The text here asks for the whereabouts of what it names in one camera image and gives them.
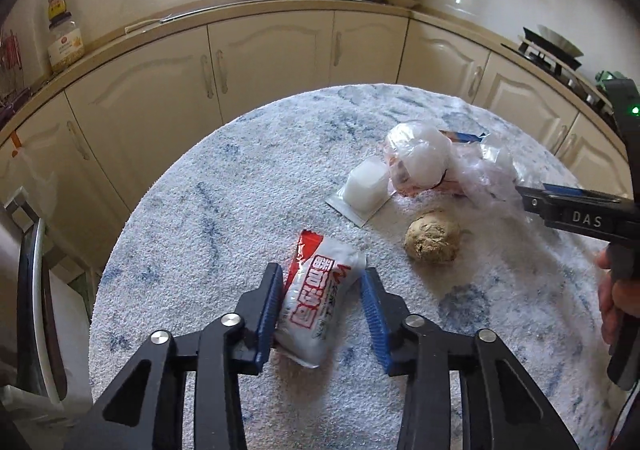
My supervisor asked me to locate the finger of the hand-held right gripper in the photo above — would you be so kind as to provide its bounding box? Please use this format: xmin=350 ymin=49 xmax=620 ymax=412
xmin=542 ymin=183 xmax=587 ymax=197
xmin=514 ymin=184 xmax=552 ymax=227

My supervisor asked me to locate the clear plastic bag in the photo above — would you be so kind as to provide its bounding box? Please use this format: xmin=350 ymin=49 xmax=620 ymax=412
xmin=384 ymin=121 xmax=523 ymax=213

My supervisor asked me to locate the white red-printed snack packet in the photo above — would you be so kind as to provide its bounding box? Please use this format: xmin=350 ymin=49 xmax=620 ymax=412
xmin=274 ymin=229 xmax=368 ymax=370

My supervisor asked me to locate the cream kitchen cabinet unit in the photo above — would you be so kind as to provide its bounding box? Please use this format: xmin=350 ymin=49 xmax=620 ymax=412
xmin=0 ymin=0 xmax=633 ymax=281

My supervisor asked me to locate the red wire rack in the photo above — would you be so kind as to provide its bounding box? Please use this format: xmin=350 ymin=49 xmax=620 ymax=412
xmin=0 ymin=28 xmax=31 ymax=111

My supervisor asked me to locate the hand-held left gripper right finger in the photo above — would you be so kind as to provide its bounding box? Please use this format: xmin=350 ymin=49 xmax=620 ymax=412
xmin=359 ymin=267 xmax=576 ymax=450

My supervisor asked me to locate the white cup on packet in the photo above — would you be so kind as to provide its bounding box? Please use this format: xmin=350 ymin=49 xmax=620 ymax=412
xmin=325 ymin=155 xmax=394 ymax=229

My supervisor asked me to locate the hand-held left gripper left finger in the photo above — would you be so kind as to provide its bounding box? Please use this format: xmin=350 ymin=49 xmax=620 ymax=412
xmin=62 ymin=261 xmax=285 ymax=450

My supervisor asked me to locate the blue-edged wrapper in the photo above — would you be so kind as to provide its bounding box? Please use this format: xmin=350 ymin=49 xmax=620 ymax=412
xmin=439 ymin=129 xmax=490 ymax=145

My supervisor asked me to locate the clear jar with yellow contents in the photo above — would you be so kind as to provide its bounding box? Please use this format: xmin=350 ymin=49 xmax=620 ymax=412
xmin=47 ymin=19 xmax=85 ymax=74

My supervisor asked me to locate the person's right hand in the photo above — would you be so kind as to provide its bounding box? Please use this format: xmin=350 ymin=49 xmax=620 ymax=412
xmin=596 ymin=249 xmax=621 ymax=347

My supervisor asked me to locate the brown round bun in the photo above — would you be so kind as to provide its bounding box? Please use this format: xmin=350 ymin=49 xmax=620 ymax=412
xmin=404 ymin=209 xmax=461 ymax=263

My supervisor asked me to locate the dark metal-trimmed appliance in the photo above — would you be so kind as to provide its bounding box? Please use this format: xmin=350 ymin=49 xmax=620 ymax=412
xmin=0 ymin=187 xmax=68 ymax=403

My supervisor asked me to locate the round table with patterned cloth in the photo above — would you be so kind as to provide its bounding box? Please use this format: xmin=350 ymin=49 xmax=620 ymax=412
xmin=89 ymin=83 xmax=628 ymax=450

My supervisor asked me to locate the metal wok with black handle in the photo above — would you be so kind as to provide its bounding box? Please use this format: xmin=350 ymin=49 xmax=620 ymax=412
xmin=522 ymin=26 xmax=585 ymax=58

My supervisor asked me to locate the black gas stove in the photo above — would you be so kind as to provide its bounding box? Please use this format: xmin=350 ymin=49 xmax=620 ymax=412
xmin=501 ymin=41 xmax=616 ymax=107

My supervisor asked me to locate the translucent hanging plastic bag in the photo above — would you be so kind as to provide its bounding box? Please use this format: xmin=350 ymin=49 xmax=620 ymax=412
xmin=7 ymin=130 xmax=58 ymax=211

